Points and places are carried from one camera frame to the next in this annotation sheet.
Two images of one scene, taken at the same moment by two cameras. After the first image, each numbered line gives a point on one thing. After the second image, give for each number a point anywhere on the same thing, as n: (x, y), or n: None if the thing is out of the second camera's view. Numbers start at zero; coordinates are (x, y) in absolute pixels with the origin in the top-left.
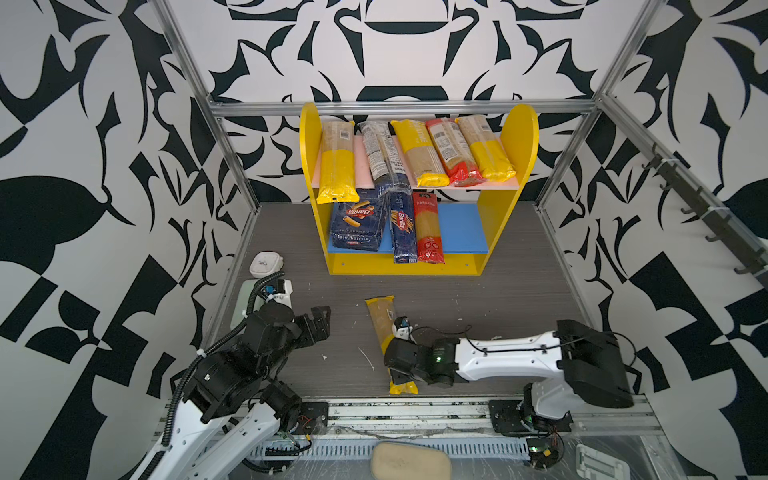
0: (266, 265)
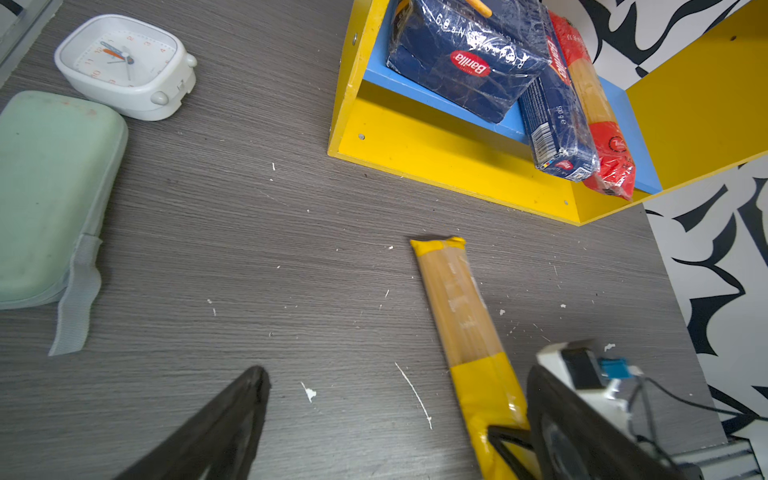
0: (137, 69)
